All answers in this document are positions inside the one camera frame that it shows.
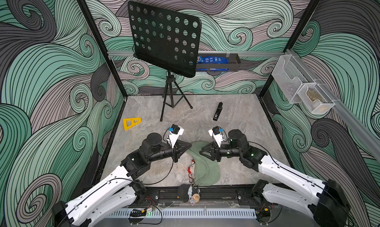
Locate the clear plastic wall bin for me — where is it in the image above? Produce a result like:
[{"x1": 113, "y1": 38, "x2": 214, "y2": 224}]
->
[{"x1": 272, "y1": 54, "x2": 335, "y2": 115}]

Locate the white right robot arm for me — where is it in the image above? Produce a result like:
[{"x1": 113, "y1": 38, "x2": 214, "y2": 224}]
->
[{"x1": 200, "y1": 127, "x2": 353, "y2": 227}]

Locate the black stapler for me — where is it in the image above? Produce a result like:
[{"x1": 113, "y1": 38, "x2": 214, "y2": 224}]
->
[{"x1": 213, "y1": 102, "x2": 223, "y2": 121}]

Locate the yellow plastic triangle frame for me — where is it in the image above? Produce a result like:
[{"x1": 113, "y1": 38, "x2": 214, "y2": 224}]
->
[{"x1": 123, "y1": 117, "x2": 142, "y2": 131}]

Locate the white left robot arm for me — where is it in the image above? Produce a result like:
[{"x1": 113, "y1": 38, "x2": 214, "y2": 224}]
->
[{"x1": 52, "y1": 133, "x2": 192, "y2": 227}]

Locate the aluminium rail back wall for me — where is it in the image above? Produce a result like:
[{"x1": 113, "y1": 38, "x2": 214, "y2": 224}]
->
[{"x1": 107, "y1": 50, "x2": 285, "y2": 57}]

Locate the black corner frame post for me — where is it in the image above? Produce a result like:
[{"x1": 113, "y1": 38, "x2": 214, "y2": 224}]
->
[
  {"x1": 258, "y1": 0, "x2": 321, "y2": 102},
  {"x1": 76, "y1": 0, "x2": 128, "y2": 101}
]

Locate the black corner frame post left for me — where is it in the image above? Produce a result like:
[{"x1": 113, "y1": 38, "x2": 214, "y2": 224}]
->
[{"x1": 76, "y1": 0, "x2": 128, "y2": 101}]

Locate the penguin plush toy decoration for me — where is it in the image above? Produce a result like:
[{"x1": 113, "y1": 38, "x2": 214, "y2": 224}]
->
[{"x1": 188, "y1": 159, "x2": 200, "y2": 206}]

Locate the black corner frame post right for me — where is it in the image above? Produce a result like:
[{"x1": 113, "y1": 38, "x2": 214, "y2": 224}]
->
[{"x1": 258, "y1": 0, "x2": 321, "y2": 102}]

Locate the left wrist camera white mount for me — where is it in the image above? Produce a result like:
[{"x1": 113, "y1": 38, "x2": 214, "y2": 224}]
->
[{"x1": 166, "y1": 124, "x2": 184, "y2": 149}]

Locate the aluminium rail right wall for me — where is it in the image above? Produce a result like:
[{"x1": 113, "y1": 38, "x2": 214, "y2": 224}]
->
[{"x1": 286, "y1": 49, "x2": 380, "y2": 162}]

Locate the white slotted cable duct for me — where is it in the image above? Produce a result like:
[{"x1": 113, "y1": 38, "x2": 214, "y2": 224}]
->
[{"x1": 105, "y1": 207, "x2": 257, "y2": 219}]

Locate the green corduroy bag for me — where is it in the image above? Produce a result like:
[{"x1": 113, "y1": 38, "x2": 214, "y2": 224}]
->
[{"x1": 187, "y1": 141, "x2": 220, "y2": 186}]

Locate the aluminium rail wall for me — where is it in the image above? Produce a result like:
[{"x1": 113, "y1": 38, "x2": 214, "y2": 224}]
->
[
  {"x1": 286, "y1": 49, "x2": 380, "y2": 162},
  {"x1": 107, "y1": 50, "x2": 285, "y2": 57}
]

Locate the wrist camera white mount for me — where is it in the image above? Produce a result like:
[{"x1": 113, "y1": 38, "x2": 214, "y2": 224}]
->
[
  {"x1": 208, "y1": 126, "x2": 224, "y2": 148},
  {"x1": 166, "y1": 124, "x2": 184, "y2": 149}
]

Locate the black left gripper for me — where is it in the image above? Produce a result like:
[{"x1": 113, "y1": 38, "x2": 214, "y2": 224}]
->
[{"x1": 146, "y1": 139, "x2": 190, "y2": 163}]

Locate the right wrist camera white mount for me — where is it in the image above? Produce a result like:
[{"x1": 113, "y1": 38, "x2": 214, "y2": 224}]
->
[{"x1": 208, "y1": 126, "x2": 224, "y2": 148}]

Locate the blue snack package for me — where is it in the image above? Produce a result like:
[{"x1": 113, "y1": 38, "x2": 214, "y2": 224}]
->
[{"x1": 197, "y1": 56, "x2": 229, "y2": 64}]

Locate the black music stand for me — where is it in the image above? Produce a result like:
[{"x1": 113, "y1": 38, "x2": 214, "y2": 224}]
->
[{"x1": 127, "y1": 1, "x2": 202, "y2": 108}]

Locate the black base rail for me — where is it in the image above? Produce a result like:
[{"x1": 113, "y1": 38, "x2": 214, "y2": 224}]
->
[{"x1": 131, "y1": 184, "x2": 266, "y2": 208}]

